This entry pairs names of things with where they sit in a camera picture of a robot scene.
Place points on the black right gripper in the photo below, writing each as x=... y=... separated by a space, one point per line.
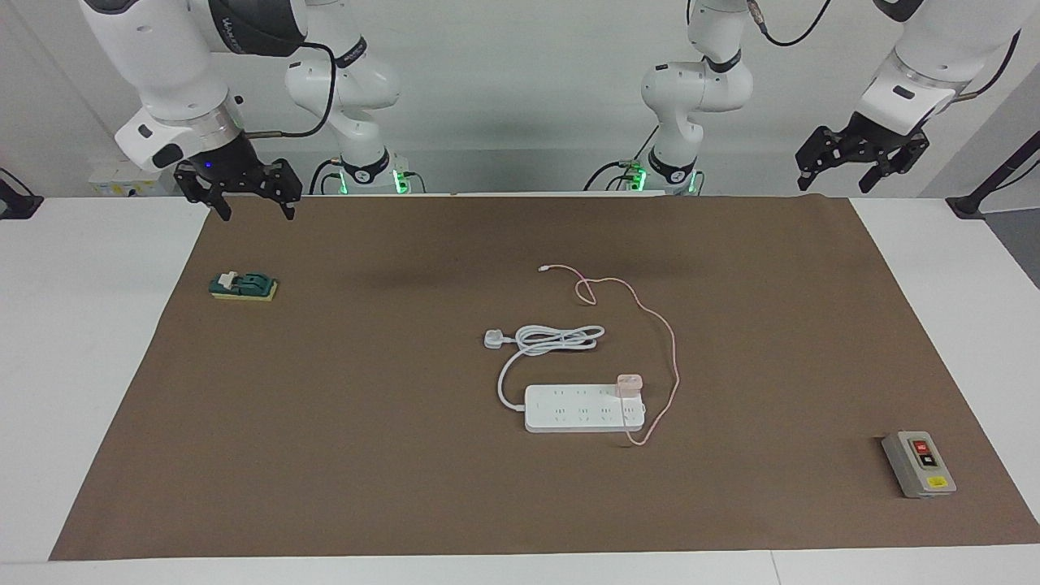
x=226 y=168

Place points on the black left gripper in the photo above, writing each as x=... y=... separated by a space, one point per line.
x=873 y=138

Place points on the pink charger adapter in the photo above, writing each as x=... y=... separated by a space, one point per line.
x=630 y=386

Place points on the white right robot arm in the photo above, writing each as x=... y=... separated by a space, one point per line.
x=162 y=65

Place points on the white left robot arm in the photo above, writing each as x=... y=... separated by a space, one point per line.
x=691 y=89

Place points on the white power strip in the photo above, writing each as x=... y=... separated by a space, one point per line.
x=577 y=413

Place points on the black clamp stand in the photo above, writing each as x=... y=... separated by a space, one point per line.
x=967 y=205

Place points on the black table clamp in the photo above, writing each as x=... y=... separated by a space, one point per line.
x=16 y=203

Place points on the brown table mat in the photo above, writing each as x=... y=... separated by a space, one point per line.
x=325 y=455

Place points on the green knife switch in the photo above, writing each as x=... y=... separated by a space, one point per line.
x=248 y=286

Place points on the white wall box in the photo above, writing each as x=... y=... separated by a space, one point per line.
x=122 y=180

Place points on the grey on off switch box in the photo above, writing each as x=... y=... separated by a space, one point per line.
x=918 y=465

